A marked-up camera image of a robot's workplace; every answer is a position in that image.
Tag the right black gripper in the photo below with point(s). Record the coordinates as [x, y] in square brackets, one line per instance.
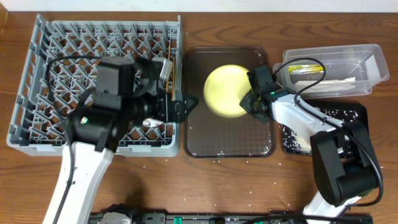
[245, 104]

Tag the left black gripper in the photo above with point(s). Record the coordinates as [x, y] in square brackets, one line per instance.
[171, 106]

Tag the wooden chopstick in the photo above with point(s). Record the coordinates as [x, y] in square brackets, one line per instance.
[173, 79]
[169, 67]

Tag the yellow round plate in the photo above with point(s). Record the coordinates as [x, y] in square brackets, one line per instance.
[224, 89]

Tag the green orange snack wrapper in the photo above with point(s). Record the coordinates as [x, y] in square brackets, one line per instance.
[304, 69]

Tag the white napkin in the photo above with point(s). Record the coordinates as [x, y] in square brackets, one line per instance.
[332, 85]

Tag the white bowl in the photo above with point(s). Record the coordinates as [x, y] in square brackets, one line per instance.
[149, 122]

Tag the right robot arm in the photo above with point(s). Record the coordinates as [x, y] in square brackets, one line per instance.
[344, 163]

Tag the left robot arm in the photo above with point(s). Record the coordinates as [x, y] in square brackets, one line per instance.
[93, 135]

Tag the black waste tray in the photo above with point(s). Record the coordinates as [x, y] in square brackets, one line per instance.
[345, 105]

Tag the spilled rice food waste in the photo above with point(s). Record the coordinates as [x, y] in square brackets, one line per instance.
[292, 143]

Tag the grey plastic dishwasher rack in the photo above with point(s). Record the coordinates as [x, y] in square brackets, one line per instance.
[62, 57]

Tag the dark brown serving tray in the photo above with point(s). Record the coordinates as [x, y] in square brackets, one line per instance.
[207, 135]

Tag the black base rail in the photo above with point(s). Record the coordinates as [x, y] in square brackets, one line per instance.
[121, 213]

